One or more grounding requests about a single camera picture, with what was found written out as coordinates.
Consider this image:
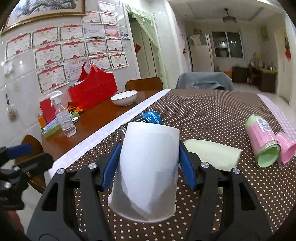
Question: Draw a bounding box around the white paper cup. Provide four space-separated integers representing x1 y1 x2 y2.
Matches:
108 122 180 223

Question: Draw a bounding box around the pale green cup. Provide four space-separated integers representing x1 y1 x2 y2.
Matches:
184 139 242 172

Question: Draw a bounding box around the pink tumbler lid cup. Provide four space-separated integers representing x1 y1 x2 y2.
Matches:
275 132 295 169

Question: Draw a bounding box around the wooden chair at left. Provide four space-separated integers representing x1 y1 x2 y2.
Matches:
14 135 54 194

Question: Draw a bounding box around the orange can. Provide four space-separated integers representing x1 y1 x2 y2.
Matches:
38 113 47 129

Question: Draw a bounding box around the blue white toothpaste box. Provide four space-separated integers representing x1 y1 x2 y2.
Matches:
43 118 58 132

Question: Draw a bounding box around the red paper box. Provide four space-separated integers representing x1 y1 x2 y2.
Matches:
39 98 56 123

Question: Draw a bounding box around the clear spray bottle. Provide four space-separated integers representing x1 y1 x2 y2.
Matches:
47 90 76 138

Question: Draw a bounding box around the pink green tumbler bottle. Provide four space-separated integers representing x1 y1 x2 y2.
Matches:
245 114 281 168

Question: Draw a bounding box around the green tray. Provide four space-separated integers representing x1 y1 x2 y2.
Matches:
41 112 80 138

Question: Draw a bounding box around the lilac checked under cloth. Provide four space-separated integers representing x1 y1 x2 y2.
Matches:
257 94 296 139

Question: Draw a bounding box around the red felt bag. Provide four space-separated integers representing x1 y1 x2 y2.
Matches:
68 62 118 110

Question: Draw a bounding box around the white ceramic bowl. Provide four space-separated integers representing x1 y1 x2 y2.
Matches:
110 90 137 107

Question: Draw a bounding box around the black blue drink can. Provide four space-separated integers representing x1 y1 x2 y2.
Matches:
119 111 163 139

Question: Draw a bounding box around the dark wooden desk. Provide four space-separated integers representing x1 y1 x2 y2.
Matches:
232 65 278 93

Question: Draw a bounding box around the framed blossom painting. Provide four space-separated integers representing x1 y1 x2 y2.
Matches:
1 0 86 35

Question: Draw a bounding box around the grey cloth covered chair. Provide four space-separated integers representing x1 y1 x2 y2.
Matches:
176 72 234 90

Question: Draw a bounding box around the wooden chair at head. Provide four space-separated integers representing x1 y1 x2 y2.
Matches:
125 77 164 91

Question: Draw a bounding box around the window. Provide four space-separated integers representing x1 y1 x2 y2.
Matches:
212 32 244 59

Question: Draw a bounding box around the white refrigerator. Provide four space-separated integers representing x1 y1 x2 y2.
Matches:
189 34 214 72

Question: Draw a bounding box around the small framed picture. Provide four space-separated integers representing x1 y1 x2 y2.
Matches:
260 26 269 42

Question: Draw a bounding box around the green door curtain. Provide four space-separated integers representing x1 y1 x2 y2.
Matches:
125 3 168 89

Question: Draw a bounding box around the ceiling lamp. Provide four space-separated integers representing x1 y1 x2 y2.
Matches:
223 8 237 23

